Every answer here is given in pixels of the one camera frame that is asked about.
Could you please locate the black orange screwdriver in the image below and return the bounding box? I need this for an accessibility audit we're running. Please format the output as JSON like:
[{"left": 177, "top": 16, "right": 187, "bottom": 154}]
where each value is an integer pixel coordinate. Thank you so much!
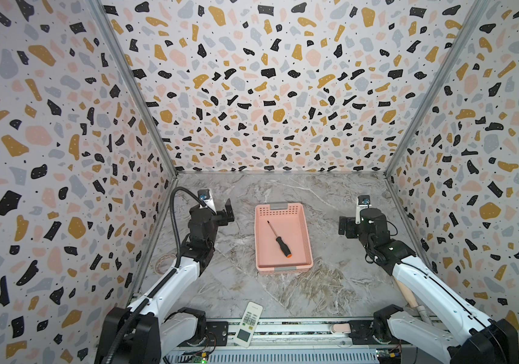
[{"left": 267, "top": 221, "right": 292, "bottom": 258}]

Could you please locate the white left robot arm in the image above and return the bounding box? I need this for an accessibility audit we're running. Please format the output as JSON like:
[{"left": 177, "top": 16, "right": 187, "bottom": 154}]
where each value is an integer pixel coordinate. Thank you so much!
[{"left": 94, "top": 199, "right": 235, "bottom": 363}]

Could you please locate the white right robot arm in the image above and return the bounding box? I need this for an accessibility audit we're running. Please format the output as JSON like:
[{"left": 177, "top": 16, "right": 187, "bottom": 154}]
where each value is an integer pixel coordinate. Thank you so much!
[{"left": 338, "top": 207, "right": 519, "bottom": 363}]

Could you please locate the pink plastic bin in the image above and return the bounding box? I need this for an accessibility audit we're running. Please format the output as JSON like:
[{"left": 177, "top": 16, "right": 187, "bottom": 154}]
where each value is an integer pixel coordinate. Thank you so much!
[{"left": 254, "top": 203, "right": 313, "bottom": 274}]

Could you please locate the rubber band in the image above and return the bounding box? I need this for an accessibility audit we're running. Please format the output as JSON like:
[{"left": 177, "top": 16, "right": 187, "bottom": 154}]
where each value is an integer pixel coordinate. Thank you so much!
[{"left": 152, "top": 254, "right": 176, "bottom": 275}]

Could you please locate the white remote control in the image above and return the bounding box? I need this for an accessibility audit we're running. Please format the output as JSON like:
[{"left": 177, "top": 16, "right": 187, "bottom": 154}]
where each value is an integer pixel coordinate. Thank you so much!
[{"left": 234, "top": 302, "right": 263, "bottom": 347}]

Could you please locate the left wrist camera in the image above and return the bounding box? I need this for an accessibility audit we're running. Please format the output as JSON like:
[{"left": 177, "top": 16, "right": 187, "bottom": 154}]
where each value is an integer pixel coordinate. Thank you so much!
[{"left": 197, "top": 188, "right": 217, "bottom": 215}]

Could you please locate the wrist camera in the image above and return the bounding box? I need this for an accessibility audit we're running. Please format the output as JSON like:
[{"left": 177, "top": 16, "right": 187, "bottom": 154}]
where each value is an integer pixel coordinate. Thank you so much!
[
  {"left": 197, "top": 188, "right": 217, "bottom": 215},
  {"left": 355, "top": 194, "right": 371, "bottom": 224}
]

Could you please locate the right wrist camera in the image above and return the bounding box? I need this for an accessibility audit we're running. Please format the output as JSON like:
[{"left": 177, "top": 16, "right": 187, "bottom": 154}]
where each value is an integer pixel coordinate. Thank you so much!
[{"left": 355, "top": 194, "right": 371, "bottom": 224}]

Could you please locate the black corrugated cable hose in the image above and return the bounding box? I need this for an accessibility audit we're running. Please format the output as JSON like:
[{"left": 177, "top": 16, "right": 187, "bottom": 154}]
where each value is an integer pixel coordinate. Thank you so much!
[{"left": 99, "top": 186, "right": 206, "bottom": 364}]

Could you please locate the wooden handle tool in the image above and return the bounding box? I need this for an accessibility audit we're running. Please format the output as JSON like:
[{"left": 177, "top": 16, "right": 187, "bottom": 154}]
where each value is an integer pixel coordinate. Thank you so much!
[{"left": 394, "top": 278, "right": 419, "bottom": 309}]

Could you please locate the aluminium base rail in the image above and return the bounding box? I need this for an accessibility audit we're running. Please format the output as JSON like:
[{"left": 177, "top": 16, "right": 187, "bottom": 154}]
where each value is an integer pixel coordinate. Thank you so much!
[{"left": 162, "top": 317, "right": 435, "bottom": 363}]

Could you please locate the left corner aluminium post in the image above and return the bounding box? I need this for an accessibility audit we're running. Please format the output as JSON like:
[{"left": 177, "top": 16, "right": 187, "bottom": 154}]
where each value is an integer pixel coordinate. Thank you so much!
[{"left": 86, "top": 0, "right": 178, "bottom": 180}]

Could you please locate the corner aluminium post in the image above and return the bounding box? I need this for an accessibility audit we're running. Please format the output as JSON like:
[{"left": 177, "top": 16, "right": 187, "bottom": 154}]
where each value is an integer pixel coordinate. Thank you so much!
[
  {"left": 384, "top": 0, "right": 488, "bottom": 180},
  {"left": 86, "top": 0, "right": 178, "bottom": 180}
]

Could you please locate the right corner aluminium post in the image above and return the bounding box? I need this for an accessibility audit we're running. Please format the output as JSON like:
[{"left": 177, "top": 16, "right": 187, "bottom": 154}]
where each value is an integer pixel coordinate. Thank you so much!
[{"left": 384, "top": 0, "right": 488, "bottom": 180}]

